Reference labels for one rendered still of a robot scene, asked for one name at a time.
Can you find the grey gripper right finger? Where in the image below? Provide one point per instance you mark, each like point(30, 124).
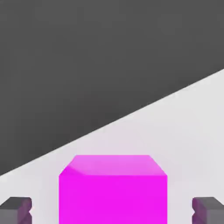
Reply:
point(210, 210)

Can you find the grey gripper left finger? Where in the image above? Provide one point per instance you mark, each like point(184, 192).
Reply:
point(12, 210)

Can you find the small magenta cube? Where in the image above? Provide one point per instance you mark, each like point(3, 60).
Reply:
point(112, 196)

